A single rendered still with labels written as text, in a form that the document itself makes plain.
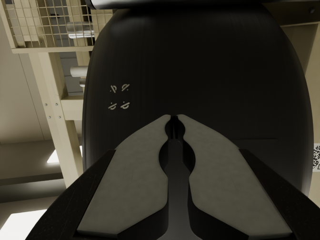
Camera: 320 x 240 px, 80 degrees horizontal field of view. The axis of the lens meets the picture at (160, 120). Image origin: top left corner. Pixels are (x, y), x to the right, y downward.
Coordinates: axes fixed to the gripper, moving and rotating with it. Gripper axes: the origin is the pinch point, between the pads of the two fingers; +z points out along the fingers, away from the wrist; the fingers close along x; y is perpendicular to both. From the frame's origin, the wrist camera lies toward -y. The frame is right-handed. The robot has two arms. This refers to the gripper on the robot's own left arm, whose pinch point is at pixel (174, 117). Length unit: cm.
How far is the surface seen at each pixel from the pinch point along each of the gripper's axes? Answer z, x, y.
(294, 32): 32.5, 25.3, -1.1
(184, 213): 3.1, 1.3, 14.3
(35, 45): 76, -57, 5
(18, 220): 167, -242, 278
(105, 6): 20.5, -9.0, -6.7
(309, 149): 8.1, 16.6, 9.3
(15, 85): 463, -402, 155
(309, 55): 26.3, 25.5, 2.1
